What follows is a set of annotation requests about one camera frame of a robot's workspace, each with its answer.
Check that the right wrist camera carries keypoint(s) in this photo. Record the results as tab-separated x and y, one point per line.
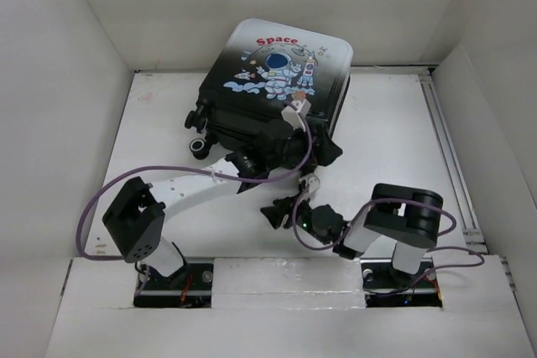
308	185

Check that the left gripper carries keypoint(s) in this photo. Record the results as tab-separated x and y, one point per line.
325	151

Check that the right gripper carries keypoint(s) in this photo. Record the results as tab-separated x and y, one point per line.
276	212

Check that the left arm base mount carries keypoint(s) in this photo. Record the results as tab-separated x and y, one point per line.
192	291

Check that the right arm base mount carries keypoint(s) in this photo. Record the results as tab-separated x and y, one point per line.
385	287

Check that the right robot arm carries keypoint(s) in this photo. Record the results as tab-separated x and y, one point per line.
409	216

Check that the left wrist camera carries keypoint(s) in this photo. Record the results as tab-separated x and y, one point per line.
294	113

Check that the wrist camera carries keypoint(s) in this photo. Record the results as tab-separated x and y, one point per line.
308	185
294	113

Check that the black kids suitcase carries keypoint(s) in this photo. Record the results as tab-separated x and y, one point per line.
262	66

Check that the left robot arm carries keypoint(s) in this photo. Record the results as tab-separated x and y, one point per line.
135	219

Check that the aluminium rail frame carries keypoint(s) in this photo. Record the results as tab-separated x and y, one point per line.
389	129

